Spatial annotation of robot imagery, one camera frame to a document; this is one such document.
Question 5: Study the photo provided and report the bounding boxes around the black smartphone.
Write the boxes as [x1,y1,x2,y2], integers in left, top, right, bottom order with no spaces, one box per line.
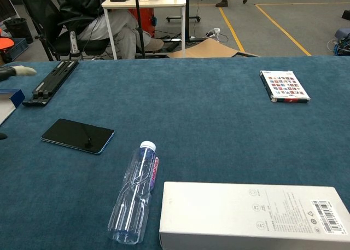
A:
[40,118,115,155]

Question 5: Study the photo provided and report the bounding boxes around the person's white gloved hand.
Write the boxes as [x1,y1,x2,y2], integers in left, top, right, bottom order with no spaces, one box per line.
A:
[0,65,38,83]

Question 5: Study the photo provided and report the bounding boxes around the blue felt table cloth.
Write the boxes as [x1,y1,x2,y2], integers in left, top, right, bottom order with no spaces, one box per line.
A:
[0,55,350,250]

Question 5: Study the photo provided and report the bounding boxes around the flat brown cardboard sheet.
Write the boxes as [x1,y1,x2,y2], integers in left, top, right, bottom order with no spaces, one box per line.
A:
[166,37,259,59]

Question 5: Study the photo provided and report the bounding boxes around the clear plastic water bottle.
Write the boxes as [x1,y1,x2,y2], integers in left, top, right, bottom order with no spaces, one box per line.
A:
[107,141,160,245]

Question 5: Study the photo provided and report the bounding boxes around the red cabinet under desk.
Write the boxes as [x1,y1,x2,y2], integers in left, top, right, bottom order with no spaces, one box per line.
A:
[128,8,157,39]

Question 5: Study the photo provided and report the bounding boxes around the black tripod pole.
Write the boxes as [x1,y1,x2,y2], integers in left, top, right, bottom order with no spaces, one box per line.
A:
[133,0,146,59]

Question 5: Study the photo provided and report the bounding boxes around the black rolling stand base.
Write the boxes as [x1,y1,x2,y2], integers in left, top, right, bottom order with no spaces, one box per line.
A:
[166,0,201,42]

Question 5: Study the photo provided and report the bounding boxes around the book with colourful picture grid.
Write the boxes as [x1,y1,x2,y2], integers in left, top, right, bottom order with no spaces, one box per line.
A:
[259,70,311,104]

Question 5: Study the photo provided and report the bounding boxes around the white desk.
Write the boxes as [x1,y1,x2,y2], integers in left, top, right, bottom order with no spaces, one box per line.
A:
[101,0,187,60]

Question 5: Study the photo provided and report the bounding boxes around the white cardboard box with barcode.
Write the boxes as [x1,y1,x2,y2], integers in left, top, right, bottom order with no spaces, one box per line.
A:
[159,181,350,250]

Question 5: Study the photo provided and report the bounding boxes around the black folding laptop stand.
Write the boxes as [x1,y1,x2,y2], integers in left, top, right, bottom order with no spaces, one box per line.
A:
[21,60,79,107]

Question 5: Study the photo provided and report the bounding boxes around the seated person in black jacket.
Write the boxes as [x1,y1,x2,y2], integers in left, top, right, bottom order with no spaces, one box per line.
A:
[53,0,165,60]

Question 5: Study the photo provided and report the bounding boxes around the black office chair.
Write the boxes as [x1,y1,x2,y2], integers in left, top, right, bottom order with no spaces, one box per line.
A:
[17,0,110,61]

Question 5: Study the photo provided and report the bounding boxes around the blue and white box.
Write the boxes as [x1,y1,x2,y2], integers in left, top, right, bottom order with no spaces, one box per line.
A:
[0,89,26,126]

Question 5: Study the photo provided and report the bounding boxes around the blue plastic crate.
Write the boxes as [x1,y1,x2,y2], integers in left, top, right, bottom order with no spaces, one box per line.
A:
[6,38,30,62]

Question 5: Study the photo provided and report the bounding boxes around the black waste bin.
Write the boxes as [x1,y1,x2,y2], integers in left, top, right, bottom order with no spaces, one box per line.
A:
[3,18,34,45]

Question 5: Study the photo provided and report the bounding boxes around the orange round object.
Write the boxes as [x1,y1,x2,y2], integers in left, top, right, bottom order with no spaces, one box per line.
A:
[0,28,15,53]

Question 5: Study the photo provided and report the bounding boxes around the tangled blue cables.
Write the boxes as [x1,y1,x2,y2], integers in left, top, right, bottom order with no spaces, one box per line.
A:
[326,27,350,56]

